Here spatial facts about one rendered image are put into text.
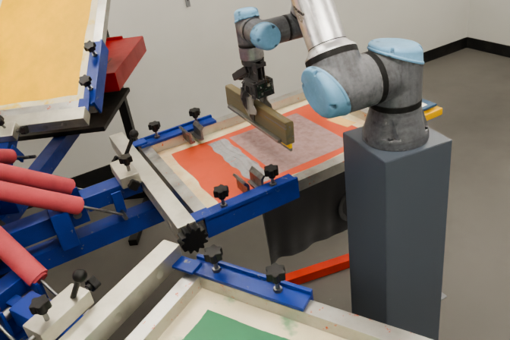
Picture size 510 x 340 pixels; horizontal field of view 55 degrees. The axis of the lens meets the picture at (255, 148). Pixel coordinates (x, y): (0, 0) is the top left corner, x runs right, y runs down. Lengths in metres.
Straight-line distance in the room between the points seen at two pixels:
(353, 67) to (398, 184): 0.30
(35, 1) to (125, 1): 1.16
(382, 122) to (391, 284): 0.43
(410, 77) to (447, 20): 4.22
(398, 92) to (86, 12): 1.49
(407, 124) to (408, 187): 0.15
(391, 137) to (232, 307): 0.52
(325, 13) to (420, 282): 0.74
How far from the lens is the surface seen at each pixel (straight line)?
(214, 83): 3.81
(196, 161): 1.70
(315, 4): 1.06
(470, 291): 2.54
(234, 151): 1.71
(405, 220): 1.22
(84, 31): 2.16
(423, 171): 1.18
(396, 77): 1.07
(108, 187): 1.50
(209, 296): 1.17
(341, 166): 1.52
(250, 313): 1.11
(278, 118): 1.48
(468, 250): 2.75
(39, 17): 2.32
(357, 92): 1.02
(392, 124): 1.12
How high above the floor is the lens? 1.76
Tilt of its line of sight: 28 degrees down
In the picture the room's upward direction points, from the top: 9 degrees counter-clockwise
